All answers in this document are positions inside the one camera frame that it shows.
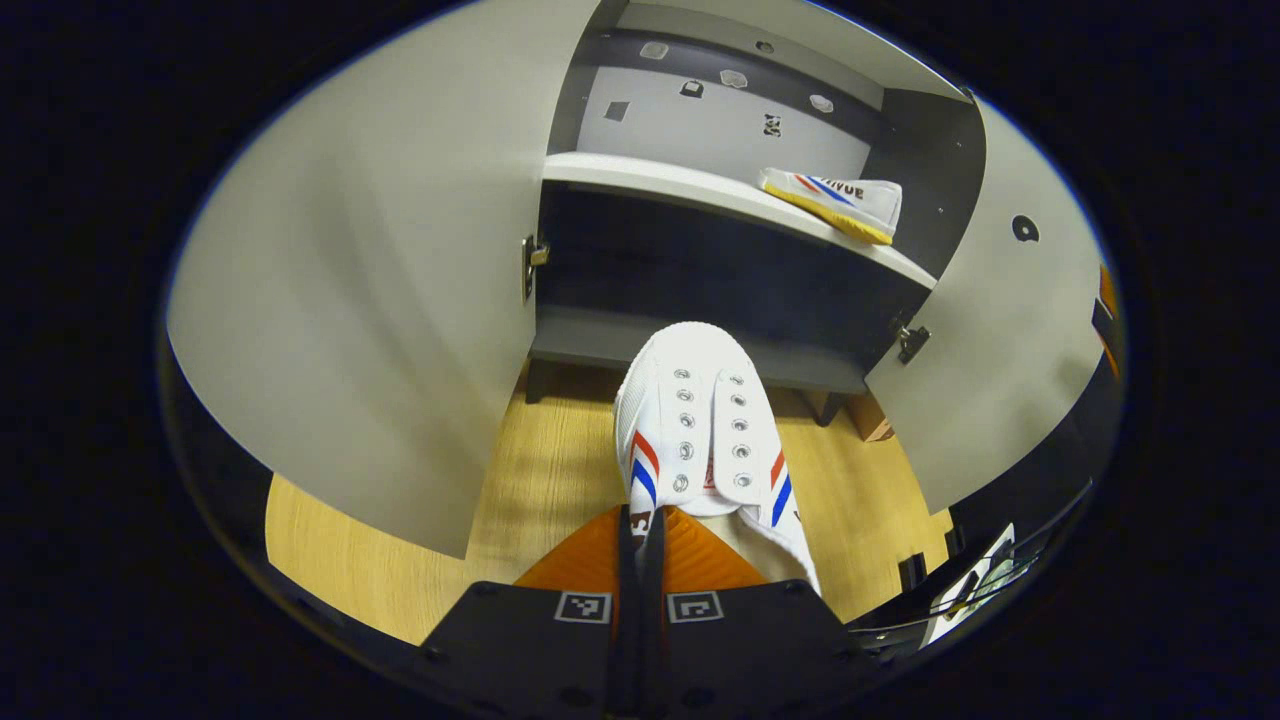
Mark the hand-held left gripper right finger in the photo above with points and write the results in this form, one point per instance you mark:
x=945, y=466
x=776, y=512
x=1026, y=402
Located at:
x=652, y=620

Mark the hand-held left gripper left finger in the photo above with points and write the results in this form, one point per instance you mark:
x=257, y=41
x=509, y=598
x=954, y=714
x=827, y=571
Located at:
x=625, y=620

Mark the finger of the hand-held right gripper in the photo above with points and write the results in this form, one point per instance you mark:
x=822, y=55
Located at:
x=1106, y=325

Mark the white canvas shoe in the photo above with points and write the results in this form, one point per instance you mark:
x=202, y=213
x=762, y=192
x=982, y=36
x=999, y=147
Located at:
x=850, y=200
x=700, y=400

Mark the metal door hinge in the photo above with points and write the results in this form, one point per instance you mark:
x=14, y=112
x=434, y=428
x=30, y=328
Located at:
x=533, y=262
x=910, y=340

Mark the white cabinet shelf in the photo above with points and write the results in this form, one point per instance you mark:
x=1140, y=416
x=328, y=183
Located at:
x=650, y=180

